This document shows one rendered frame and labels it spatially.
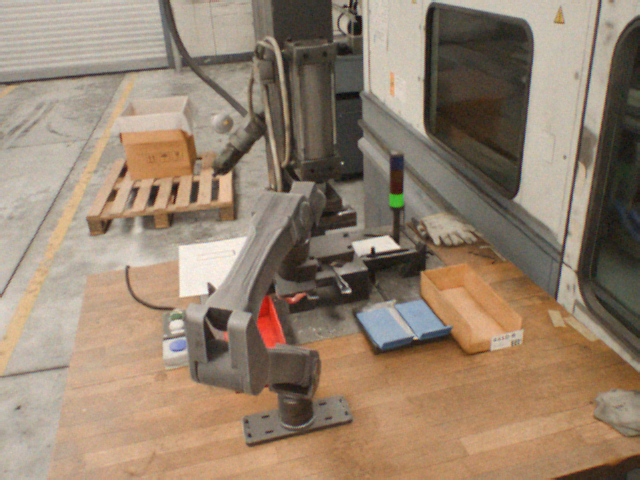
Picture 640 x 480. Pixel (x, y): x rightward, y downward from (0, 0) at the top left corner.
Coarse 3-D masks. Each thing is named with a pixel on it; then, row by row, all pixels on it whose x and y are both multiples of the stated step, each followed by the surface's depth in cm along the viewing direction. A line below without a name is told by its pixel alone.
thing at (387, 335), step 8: (368, 312) 134; (376, 312) 134; (384, 312) 134; (368, 320) 131; (384, 320) 131; (392, 320) 131; (368, 328) 128; (376, 328) 128; (384, 328) 128; (392, 328) 128; (400, 328) 128; (376, 336) 126; (384, 336) 125; (392, 336) 125; (400, 336) 125; (408, 336) 121; (384, 344) 120; (392, 344) 122; (400, 344) 123
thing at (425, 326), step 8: (400, 304) 136; (408, 304) 136; (416, 304) 136; (424, 304) 136; (400, 312) 133; (408, 312) 133; (424, 312) 133; (408, 320) 130; (416, 320) 130; (424, 320) 130; (432, 320) 130; (416, 328) 127; (424, 328) 127; (432, 328) 127; (440, 328) 123; (448, 328) 123; (424, 336) 123; (432, 336) 125
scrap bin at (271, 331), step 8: (264, 296) 136; (264, 304) 137; (272, 304) 133; (264, 312) 138; (272, 312) 133; (264, 320) 137; (272, 320) 135; (264, 328) 134; (272, 328) 134; (280, 328) 124; (264, 336) 131; (272, 336) 131; (280, 336) 125; (272, 344) 128; (240, 392) 115
